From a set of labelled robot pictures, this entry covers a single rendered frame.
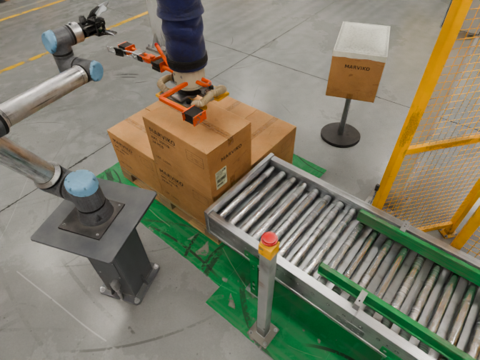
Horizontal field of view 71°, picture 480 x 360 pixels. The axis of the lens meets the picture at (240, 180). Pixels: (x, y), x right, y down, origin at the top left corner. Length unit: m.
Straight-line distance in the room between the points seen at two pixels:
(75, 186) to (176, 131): 0.68
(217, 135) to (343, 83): 1.35
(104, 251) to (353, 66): 2.23
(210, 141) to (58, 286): 1.54
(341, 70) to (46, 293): 2.77
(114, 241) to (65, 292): 0.96
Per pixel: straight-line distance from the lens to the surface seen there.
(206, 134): 2.09
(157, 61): 2.23
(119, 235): 1.92
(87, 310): 2.65
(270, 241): 1.43
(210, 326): 2.39
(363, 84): 3.02
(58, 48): 1.84
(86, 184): 1.84
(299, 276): 1.87
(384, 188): 2.19
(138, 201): 2.04
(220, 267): 2.57
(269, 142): 2.64
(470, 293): 2.17
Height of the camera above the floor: 2.22
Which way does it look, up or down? 46 degrees down
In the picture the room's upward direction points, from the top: 2 degrees counter-clockwise
